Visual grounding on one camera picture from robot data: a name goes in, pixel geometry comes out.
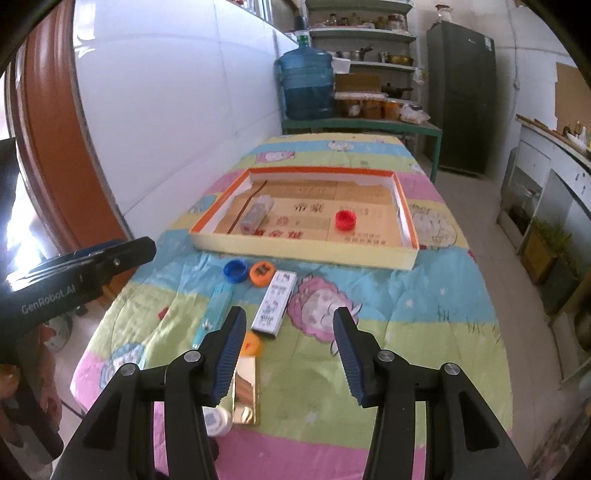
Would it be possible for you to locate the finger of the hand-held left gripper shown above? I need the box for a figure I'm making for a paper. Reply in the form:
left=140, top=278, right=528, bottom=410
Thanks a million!
left=78, top=237, right=158, bottom=298
left=61, top=239, right=128, bottom=260

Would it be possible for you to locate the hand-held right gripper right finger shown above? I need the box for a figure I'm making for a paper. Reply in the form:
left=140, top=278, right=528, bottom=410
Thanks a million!
left=333, top=307, right=529, bottom=480

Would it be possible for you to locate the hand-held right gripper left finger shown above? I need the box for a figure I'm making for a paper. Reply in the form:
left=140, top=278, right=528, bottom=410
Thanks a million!
left=51, top=305, right=247, bottom=480

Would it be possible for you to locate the shiny gold box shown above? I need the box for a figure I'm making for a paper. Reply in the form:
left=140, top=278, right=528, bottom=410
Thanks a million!
left=231, top=354, right=262, bottom=426

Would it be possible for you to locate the light blue packet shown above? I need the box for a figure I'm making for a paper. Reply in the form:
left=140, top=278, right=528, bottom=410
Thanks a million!
left=192, top=282, right=235, bottom=349

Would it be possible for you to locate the white printed carton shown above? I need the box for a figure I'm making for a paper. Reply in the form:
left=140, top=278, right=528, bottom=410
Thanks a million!
left=252, top=271, right=297, bottom=339

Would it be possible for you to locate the white bottle cap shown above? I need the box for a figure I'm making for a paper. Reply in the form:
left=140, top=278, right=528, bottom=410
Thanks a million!
left=203, top=406, right=233, bottom=438

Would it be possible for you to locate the orange printed bottle cap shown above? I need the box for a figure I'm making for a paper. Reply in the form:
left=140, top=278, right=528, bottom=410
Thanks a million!
left=250, top=261, right=275, bottom=287

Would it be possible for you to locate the shallow orange-rimmed cardboard box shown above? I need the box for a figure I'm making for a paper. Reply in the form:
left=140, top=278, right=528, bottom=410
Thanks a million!
left=190, top=168, right=420, bottom=271

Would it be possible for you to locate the person's left hand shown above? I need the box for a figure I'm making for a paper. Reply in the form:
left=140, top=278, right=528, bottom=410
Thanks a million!
left=0, top=362, right=23, bottom=400

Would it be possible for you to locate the plain orange bottle cap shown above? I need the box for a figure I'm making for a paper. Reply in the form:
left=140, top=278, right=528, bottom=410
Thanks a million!
left=240, top=332, right=265, bottom=357

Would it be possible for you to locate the blue bottle cap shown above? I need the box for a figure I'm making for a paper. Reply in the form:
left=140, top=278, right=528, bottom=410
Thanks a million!
left=223, top=260, right=248, bottom=284

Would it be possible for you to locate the orange wooden door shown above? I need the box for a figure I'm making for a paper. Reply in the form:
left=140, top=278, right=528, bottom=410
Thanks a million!
left=4, top=0, right=134, bottom=296

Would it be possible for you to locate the clear plastic bottle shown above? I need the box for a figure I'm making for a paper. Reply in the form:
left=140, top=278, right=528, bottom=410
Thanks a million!
left=239, top=195, right=274, bottom=233

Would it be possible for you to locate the wooden crate with plant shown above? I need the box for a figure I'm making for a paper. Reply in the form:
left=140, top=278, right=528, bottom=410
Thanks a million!
left=522, top=219, right=578, bottom=284

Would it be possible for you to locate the green low table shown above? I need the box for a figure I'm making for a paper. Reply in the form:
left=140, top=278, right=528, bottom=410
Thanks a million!
left=281, top=117, right=443, bottom=183

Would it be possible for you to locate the white plastic bag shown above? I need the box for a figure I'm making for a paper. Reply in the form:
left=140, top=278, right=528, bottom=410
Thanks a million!
left=399, top=104, right=431, bottom=124

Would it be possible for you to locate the large blue water jug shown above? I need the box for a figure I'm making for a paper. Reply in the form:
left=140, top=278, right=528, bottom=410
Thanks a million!
left=276, top=33, right=336, bottom=121

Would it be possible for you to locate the grey kitchen counter cabinet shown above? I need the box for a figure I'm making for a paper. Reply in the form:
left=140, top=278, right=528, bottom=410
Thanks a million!
left=499, top=113, right=591, bottom=315

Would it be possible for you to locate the brown cardboard box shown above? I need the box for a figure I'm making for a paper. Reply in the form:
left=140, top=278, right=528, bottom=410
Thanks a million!
left=334, top=74, right=382, bottom=93

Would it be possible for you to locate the dark grey refrigerator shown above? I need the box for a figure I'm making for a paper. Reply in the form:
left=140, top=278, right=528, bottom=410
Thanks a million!
left=427, top=21, right=497, bottom=176

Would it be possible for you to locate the row of condiment bottles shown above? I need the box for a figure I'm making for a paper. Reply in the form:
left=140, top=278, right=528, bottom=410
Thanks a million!
left=561, top=121, right=591, bottom=151

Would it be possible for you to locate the white storage shelf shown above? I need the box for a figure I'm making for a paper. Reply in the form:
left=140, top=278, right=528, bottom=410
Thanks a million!
left=305, top=0, right=419, bottom=116

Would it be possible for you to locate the row of glass jars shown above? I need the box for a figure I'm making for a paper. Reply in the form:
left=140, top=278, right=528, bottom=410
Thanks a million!
left=318, top=14, right=408, bottom=32

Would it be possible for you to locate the cardboard sheet on wall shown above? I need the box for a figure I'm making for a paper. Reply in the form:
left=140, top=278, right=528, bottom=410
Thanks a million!
left=555, top=62, right=591, bottom=134

